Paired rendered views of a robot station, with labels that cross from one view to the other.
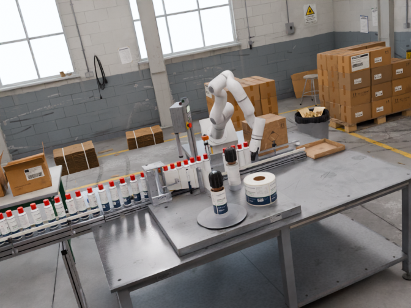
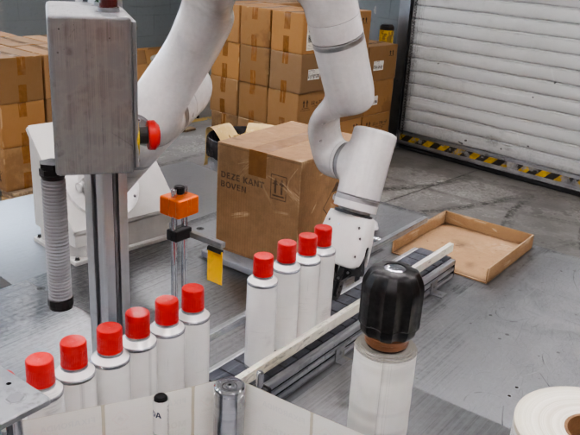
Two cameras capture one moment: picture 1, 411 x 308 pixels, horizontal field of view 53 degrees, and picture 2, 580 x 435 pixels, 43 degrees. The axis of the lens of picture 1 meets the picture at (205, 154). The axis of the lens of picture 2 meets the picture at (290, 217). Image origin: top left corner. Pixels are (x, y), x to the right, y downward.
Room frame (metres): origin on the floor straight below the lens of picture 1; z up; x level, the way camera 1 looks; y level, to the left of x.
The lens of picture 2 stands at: (2.02, 0.44, 1.57)
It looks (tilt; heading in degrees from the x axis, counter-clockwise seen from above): 21 degrees down; 325
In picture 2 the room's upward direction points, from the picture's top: 3 degrees clockwise
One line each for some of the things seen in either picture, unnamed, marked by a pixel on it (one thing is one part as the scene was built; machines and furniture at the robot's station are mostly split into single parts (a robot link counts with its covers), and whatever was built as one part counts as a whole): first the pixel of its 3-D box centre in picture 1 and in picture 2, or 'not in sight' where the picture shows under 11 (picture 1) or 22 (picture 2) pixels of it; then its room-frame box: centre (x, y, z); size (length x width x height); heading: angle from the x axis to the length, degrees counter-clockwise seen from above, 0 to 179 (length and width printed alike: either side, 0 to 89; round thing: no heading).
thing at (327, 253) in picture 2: (246, 154); (319, 278); (2.99, -0.31, 0.98); 0.05 x 0.05 x 0.20
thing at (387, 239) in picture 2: (240, 157); (291, 292); (3.01, -0.27, 0.96); 1.07 x 0.01 x 0.01; 109
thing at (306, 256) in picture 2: (241, 156); (305, 287); (2.97, -0.27, 0.98); 0.05 x 0.05 x 0.20
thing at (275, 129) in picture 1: (265, 134); (293, 192); (3.42, -0.54, 0.99); 0.30 x 0.24 x 0.27; 111
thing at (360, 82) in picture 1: (363, 84); (304, 85); (6.37, -2.64, 0.57); 1.20 x 0.85 x 1.14; 105
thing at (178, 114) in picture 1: (181, 117); (91, 85); (2.93, 0.13, 1.38); 0.17 x 0.10 x 0.19; 164
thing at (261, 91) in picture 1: (240, 107); (20, 112); (6.76, -0.71, 0.45); 1.20 x 0.84 x 0.89; 14
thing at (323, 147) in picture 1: (320, 148); (463, 243); (3.21, -0.95, 0.85); 0.30 x 0.26 x 0.04; 109
